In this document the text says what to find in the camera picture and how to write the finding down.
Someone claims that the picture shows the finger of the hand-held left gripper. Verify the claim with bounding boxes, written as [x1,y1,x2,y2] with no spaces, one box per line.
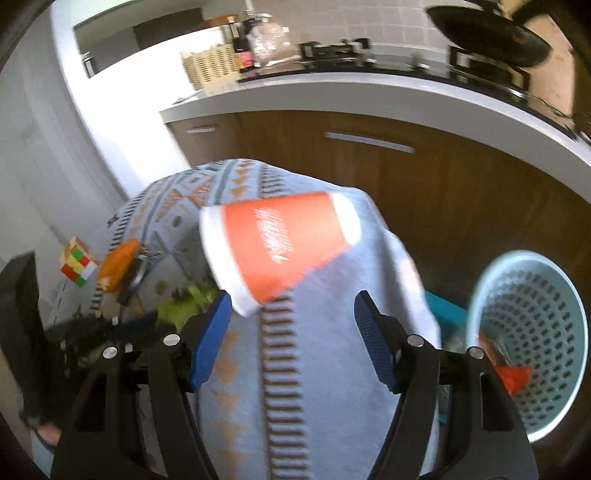
[59,311,160,360]

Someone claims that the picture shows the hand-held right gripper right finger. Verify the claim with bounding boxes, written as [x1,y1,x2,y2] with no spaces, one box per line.
[354,291,539,480]

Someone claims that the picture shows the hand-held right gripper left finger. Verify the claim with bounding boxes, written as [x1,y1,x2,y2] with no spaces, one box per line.
[50,291,233,480]

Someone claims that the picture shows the orange wrapper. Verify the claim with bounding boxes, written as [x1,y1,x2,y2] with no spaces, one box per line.
[98,239,140,293]

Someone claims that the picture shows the orange paper cup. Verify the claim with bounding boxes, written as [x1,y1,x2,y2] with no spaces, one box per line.
[199,191,362,318]

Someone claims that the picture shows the red plastic bag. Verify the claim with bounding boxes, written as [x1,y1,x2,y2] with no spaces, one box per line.
[480,332,533,395]

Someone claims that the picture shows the light blue perforated basket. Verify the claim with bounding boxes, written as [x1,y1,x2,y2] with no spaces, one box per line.
[465,250,590,444]

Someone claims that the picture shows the green vegetable scraps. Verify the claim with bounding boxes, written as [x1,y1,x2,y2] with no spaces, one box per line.
[158,282,219,325]

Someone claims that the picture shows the teal cardboard box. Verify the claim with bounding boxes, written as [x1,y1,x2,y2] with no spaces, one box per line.
[424,290,471,424]

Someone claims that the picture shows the patterned grey blanket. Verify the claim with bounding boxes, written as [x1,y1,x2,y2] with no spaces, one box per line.
[90,158,445,480]

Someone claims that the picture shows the colourful puzzle cube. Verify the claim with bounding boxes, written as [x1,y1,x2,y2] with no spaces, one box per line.
[60,236,99,288]

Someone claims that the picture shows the beige woven plastic basket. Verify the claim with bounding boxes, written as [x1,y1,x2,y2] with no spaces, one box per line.
[180,44,239,89]

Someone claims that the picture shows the black gas stove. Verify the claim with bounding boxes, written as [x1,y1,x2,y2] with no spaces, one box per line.
[238,38,575,121]

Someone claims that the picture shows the dark sauce bottle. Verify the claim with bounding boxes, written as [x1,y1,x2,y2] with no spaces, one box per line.
[230,19,256,75]

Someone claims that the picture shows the clear plastic food bag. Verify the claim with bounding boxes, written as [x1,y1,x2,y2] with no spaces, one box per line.
[246,17,297,68]

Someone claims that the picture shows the black wok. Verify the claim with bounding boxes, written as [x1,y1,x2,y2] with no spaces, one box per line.
[426,0,553,68]

